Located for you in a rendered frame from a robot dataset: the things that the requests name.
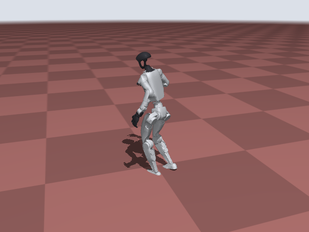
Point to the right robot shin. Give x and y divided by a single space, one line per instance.
162 148

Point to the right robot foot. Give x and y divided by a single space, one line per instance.
172 166

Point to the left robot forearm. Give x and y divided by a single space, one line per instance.
144 103

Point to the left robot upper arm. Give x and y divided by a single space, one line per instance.
143 82

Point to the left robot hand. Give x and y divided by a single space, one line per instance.
136 119

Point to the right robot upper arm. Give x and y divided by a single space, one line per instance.
165 81

